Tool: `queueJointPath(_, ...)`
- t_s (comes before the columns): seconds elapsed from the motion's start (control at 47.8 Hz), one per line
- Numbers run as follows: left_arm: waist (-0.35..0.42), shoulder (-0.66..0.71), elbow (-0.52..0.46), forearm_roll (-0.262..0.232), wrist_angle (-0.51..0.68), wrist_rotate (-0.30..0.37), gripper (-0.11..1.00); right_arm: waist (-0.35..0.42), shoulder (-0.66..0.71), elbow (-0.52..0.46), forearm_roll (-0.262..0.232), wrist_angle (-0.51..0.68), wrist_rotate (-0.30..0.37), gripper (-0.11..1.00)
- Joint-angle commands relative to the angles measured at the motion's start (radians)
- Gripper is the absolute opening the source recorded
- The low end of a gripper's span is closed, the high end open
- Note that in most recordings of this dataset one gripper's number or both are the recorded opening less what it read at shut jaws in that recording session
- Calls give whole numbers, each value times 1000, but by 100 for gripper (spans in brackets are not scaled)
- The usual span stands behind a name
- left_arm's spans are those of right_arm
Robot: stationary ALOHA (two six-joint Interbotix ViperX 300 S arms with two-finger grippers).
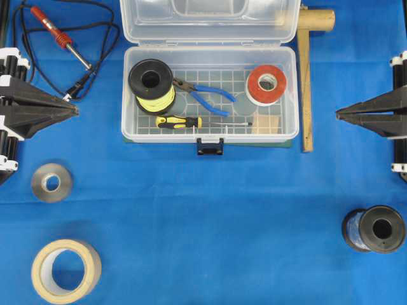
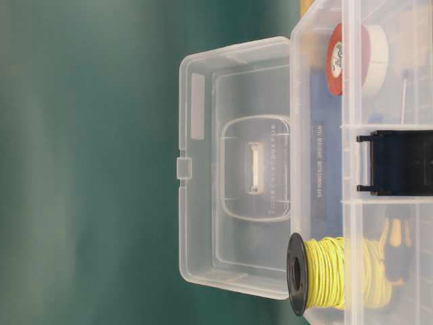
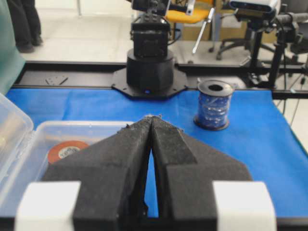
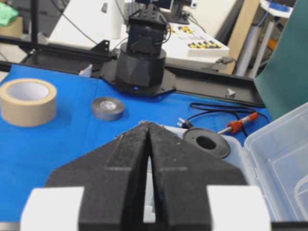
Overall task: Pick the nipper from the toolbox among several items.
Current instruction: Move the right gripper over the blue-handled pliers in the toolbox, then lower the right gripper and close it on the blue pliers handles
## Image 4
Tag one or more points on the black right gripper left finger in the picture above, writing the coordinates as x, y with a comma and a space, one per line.
114, 180

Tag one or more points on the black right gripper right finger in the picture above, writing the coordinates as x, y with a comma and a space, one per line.
181, 174

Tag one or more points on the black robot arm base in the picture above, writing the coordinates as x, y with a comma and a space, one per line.
141, 62

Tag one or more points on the clear plastic toolbox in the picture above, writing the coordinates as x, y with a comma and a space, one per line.
275, 158

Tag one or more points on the black tape roll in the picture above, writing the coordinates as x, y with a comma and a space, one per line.
208, 141

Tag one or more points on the grey tape roll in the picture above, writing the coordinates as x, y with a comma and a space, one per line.
107, 108

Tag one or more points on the beige packing tape roll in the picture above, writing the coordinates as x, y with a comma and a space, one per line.
28, 102

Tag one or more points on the white tray with yellow parts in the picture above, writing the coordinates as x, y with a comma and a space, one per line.
192, 41

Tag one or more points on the dark green board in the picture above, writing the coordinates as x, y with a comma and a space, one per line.
283, 83

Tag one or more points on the green cloth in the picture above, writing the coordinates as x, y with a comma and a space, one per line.
7, 14

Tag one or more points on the red handled soldering iron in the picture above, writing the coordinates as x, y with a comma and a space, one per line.
235, 126

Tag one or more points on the black metal rail frame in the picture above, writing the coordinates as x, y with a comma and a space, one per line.
182, 80

